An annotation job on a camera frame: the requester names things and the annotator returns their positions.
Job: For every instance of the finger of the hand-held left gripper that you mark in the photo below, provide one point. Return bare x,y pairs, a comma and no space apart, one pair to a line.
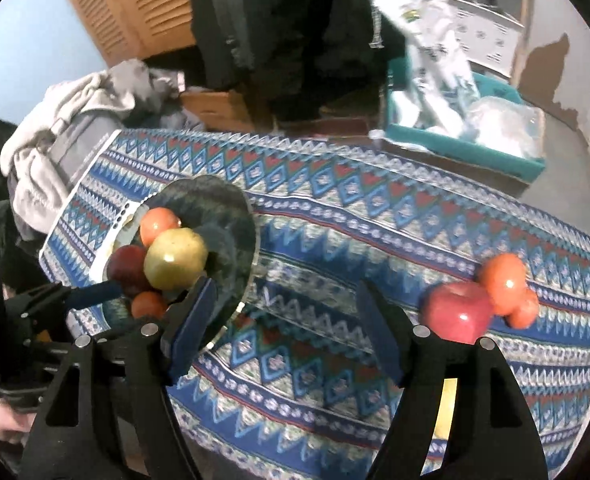
97,294

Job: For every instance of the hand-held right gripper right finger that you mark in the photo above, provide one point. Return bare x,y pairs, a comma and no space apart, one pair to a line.
380,330

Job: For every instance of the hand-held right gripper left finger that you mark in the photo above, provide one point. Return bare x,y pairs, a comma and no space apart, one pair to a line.
195,325

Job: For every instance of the red apple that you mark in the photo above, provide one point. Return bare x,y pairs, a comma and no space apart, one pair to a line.
457,312
127,270

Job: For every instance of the small tangerine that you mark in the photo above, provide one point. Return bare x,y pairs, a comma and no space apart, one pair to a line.
147,305
525,310

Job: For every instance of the large orange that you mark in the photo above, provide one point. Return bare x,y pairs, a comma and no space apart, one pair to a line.
160,225
502,275

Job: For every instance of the green glass bowl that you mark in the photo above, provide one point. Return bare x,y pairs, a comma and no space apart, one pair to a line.
225,220

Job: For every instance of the white card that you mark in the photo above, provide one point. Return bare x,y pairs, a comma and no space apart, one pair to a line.
125,215

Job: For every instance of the blue patterned tablecloth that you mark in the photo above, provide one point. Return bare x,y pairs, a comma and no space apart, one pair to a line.
350,225

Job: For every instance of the beige garment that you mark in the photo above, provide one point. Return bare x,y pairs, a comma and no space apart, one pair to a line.
35,160

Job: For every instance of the teal plastic crate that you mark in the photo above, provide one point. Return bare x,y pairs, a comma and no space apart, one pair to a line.
425,137

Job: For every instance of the grey garment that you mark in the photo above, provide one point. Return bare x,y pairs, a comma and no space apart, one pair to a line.
155,90

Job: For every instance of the clear plastic bags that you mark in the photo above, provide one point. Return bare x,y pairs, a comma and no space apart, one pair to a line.
505,125

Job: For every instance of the white rice bag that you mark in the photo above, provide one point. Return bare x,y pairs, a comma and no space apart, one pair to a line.
425,50

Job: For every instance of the wooden louvered wardrobe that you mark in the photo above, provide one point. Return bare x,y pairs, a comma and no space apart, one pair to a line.
140,5

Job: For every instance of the black coat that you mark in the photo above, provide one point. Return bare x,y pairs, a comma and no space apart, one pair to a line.
285,35

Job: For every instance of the white patterned basket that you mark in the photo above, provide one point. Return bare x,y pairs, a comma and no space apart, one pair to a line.
490,35

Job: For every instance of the wooden shelf rack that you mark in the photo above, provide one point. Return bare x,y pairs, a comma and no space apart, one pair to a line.
522,20

